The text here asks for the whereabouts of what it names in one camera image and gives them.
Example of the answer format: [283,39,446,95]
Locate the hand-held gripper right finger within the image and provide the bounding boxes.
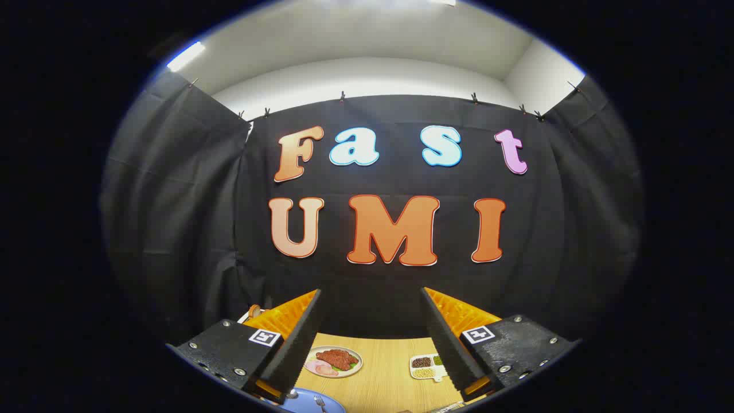
[420,287,581,402]

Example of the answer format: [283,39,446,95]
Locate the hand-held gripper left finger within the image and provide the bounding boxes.
[165,289,322,406]

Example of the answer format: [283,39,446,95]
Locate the white divided tray with beans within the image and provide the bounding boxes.
[409,353,448,383]

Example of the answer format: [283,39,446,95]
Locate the white plate with meat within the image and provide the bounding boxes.
[304,345,364,379]

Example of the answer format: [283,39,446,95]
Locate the blue plate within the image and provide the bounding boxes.
[275,388,346,413]

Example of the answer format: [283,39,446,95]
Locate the black backdrop cloth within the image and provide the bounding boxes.
[100,72,643,345]

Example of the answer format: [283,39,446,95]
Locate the row of black cloth clips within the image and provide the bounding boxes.
[188,77,581,122]

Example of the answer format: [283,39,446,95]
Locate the ceiling light strip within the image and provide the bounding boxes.
[166,41,206,73]

